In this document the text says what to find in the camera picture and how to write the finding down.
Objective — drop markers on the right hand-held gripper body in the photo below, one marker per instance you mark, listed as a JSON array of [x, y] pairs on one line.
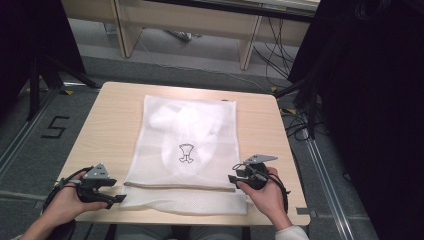
[[256, 173]]

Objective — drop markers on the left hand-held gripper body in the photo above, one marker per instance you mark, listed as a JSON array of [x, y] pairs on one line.
[[95, 175]]

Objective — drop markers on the white mesh laundry bag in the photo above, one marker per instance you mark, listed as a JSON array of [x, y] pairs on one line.
[[186, 140]]

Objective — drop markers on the person's right hand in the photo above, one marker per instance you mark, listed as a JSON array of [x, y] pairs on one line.
[[266, 200]]

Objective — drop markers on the person's left hand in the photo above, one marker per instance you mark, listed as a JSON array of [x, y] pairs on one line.
[[66, 203]]

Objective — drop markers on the person's left leg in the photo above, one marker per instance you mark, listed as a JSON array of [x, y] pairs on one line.
[[143, 233]]

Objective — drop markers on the person's leg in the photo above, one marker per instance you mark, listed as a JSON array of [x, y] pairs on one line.
[[143, 233], [216, 233]]

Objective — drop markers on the person's right leg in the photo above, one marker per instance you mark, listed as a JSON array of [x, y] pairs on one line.
[[216, 233]]

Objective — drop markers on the yellow floor tape piece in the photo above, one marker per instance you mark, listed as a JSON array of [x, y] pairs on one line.
[[273, 89], [69, 92], [291, 110]]

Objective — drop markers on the white garment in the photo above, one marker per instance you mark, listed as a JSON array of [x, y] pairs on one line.
[[173, 120]]

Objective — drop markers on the black metal stand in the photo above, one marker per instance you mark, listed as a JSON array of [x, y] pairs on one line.
[[311, 110], [34, 86]]

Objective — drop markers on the black curtain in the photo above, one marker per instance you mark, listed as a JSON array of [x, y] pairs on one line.
[[373, 100], [30, 33]]

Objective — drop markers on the light wooden desk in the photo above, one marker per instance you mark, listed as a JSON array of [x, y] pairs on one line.
[[186, 20]]

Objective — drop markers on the metal floor rail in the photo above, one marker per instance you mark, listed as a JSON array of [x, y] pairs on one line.
[[328, 193], [20, 136]]

